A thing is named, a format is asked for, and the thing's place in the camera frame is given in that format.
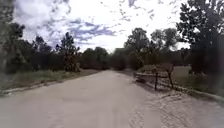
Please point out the row of trees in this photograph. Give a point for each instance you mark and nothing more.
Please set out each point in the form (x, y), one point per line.
(96, 58)

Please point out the grey asphalt path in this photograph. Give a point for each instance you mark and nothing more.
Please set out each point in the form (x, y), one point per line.
(100, 103)

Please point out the grass verge with weeds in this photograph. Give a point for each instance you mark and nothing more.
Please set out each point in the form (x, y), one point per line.
(36, 77)

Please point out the grass verge with kerb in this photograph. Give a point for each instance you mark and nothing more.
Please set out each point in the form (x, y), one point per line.
(196, 80)

